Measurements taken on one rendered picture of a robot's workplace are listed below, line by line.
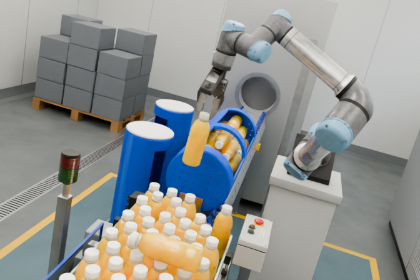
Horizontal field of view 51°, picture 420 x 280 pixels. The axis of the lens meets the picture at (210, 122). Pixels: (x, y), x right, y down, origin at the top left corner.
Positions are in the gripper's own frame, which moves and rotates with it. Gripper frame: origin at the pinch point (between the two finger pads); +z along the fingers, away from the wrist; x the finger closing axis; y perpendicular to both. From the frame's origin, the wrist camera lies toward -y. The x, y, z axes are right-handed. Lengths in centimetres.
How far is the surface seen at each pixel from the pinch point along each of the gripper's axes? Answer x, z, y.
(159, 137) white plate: 31, 47, 65
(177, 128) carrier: 36, 65, 125
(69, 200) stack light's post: 30, 34, -33
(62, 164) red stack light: 34, 20, -35
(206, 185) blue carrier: -8.0, 33.7, 11.3
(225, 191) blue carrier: -16.6, 33.0, 11.4
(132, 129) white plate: 47, 49, 64
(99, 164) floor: 122, 173, 213
